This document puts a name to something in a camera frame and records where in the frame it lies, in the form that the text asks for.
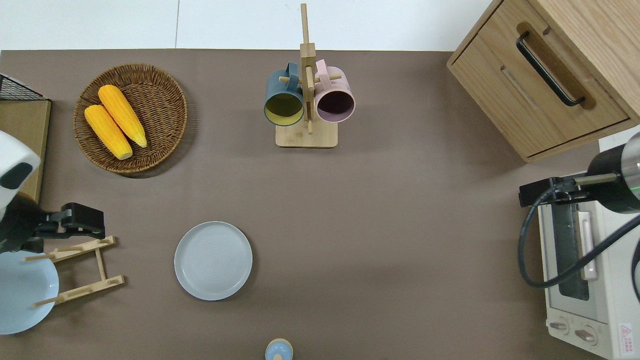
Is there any black wire basket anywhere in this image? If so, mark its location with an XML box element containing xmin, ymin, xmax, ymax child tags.
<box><xmin>0</xmin><ymin>73</ymin><xmax>47</xmax><ymax>101</ymax></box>

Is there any cream toaster oven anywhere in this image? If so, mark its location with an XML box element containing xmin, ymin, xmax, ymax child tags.
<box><xmin>537</xmin><ymin>172</ymin><xmax>640</xmax><ymax>360</ymax></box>

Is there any gray plate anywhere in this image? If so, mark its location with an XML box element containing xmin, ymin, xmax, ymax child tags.
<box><xmin>174</xmin><ymin>221</ymin><xmax>254</xmax><ymax>302</ymax></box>

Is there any wooden mug tree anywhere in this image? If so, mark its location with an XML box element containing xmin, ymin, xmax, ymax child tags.
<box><xmin>275</xmin><ymin>3</ymin><xmax>339</xmax><ymax>149</ymax></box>

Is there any wooden board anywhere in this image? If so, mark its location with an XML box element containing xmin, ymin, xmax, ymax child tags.
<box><xmin>0</xmin><ymin>100</ymin><xmax>52</xmax><ymax>204</ymax></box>

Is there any wooden cabinet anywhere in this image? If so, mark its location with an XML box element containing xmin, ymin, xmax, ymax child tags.
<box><xmin>446</xmin><ymin>0</ymin><xmax>640</xmax><ymax>164</ymax></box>

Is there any black cable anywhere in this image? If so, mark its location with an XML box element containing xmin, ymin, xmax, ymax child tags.
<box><xmin>517</xmin><ymin>184</ymin><xmax>640</xmax><ymax>290</ymax></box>

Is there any brown wicker basket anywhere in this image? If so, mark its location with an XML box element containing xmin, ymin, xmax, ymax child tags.
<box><xmin>73</xmin><ymin>63</ymin><xmax>189</xmax><ymax>174</ymax></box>

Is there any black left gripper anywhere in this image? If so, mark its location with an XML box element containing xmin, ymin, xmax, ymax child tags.
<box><xmin>34</xmin><ymin>202</ymin><xmax>106</xmax><ymax>240</ymax></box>

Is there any wooden plate rack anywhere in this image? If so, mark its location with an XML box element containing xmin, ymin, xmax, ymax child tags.
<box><xmin>22</xmin><ymin>236</ymin><xmax>126</xmax><ymax>307</ymax></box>

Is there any light blue plate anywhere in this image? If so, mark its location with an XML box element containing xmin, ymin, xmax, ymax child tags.
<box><xmin>0</xmin><ymin>250</ymin><xmax>60</xmax><ymax>335</ymax></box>

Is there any cream oven door handle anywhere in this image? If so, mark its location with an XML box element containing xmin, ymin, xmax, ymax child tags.
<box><xmin>577</xmin><ymin>210</ymin><xmax>599</xmax><ymax>281</ymax></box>

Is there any pink mug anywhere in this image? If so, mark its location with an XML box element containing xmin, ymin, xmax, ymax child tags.
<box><xmin>314</xmin><ymin>59</ymin><xmax>356</xmax><ymax>124</ymax></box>

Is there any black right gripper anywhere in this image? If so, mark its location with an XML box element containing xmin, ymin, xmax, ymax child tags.
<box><xmin>518</xmin><ymin>177</ymin><xmax>581</xmax><ymax>208</ymax></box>

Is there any black cabinet handle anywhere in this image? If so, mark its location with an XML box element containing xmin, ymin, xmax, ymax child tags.
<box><xmin>516</xmin><ymin>31</ymin><xmax>586</xmax><ymax>107</ymax></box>

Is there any yellow corn cob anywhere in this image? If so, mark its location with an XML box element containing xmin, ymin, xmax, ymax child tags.
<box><xmin>84</xmin><ymin>104</ymin><xmax>134</xmax><ymax>161</ymax></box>
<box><xmin>97</xmin><ymin>84</ymin><xmax>148</xmax><ymax>149</ymax></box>

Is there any dark teal mug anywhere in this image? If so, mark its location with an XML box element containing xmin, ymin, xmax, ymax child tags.
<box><xmin>263</xmin><ymin>62</ymin><xmax>305</xmax><ymax>127</ymax></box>

